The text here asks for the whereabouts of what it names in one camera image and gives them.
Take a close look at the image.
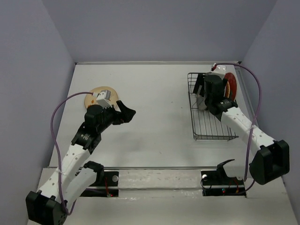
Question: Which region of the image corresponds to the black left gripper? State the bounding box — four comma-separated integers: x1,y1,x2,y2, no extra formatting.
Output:
97,100,135,133

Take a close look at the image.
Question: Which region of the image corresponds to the beige bird plate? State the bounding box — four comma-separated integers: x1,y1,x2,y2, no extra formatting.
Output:
84,86,119,108

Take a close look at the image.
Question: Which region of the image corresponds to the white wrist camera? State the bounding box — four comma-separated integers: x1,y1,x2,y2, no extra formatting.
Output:
211,63,226,79
93,90,112,108

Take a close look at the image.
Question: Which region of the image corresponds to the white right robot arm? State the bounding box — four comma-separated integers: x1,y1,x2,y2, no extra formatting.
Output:
192,73,290,185

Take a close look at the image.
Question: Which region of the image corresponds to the black wire dish rack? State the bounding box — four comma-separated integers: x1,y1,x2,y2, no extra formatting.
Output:
187,73,238,141

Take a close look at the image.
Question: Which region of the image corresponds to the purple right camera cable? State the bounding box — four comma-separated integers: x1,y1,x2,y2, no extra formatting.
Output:
217,63,262,182

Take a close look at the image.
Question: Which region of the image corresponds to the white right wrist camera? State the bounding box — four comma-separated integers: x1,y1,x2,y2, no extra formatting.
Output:
211,63,226,79

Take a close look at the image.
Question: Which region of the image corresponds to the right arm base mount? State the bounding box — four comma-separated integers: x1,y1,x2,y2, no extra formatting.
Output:
200,159,246,196

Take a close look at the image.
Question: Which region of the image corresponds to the orange ribbed plate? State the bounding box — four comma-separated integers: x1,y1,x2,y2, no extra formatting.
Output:
225,81,231,98

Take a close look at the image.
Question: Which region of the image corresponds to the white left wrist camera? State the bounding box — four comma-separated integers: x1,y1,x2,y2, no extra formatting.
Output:
93,90,112,108

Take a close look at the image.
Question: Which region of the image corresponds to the purple camera cable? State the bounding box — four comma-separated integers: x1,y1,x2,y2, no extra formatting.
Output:
51,93,97,216
217,63,262,182

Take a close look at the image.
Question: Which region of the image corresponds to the red and teal plate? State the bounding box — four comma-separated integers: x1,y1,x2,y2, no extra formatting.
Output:
224,73,237,101

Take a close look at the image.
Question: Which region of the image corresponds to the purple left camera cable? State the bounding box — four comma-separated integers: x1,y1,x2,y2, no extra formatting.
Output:
51,93,97,216

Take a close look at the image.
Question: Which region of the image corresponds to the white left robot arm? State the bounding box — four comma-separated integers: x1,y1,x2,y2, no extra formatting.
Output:
25,100,136,225

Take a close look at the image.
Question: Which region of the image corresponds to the grey deer plate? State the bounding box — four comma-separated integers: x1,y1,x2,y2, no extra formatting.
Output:
196,95,207,111

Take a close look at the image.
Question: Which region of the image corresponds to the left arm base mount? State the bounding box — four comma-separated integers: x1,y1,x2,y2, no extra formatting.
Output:
80,161,119,197

